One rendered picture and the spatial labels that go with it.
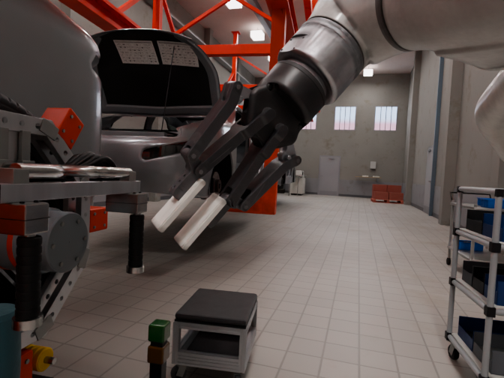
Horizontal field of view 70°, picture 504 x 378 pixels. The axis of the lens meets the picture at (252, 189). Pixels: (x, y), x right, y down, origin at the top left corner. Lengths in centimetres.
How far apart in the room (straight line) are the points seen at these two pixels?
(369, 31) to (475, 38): 11
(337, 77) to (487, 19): 15
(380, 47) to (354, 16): 4
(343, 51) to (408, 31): 7
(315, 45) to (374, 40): 6
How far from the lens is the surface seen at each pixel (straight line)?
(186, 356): 189
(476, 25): 37
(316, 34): 43
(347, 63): 44
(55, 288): 116
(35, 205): 67
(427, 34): 40
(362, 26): 44
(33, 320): 70
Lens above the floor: 102
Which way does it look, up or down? 3 degrees down
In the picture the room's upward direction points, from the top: 3 degrees clockwise
